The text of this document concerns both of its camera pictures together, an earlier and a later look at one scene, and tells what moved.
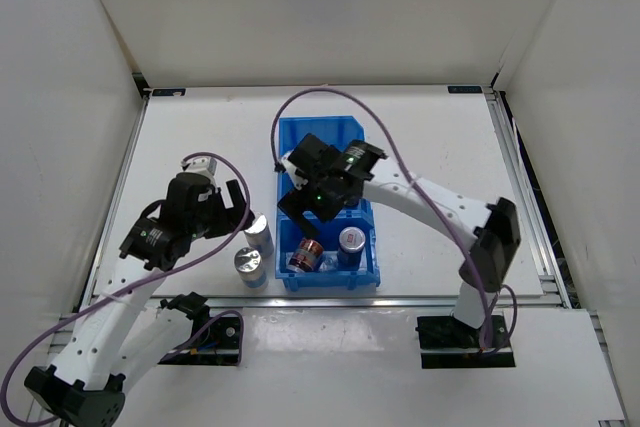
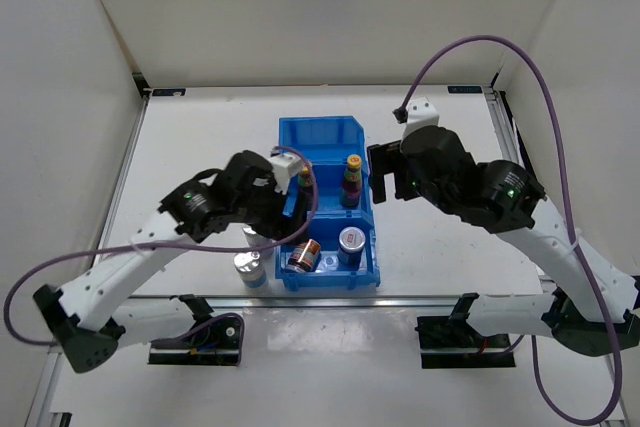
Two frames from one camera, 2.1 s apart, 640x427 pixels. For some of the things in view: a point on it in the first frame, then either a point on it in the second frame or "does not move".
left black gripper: x=226 y=222 -> x=279 y=224
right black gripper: x=328 y=213 -> x=383 y=160
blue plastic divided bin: x=345 y=254 does not move
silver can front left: x=249 y=264 does not move
